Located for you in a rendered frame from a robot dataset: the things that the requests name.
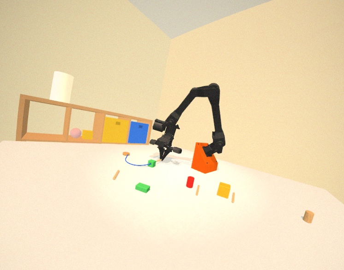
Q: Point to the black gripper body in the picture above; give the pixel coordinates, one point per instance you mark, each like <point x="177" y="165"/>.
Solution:
<point x="169" y="148"/>

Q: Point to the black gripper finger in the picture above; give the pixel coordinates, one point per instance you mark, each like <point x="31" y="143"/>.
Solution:
<point x="161" y="151"/>
<point x="166" y="152"/>

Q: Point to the yellow block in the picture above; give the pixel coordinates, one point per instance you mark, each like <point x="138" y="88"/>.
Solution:
<point x="223" y="190"/>

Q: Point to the short orange wooden cylinder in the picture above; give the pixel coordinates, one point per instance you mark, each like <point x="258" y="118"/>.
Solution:
<point x="308" y="216"/>

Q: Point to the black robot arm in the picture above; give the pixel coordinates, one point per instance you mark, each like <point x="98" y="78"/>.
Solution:
<point x="211" y="91"/>

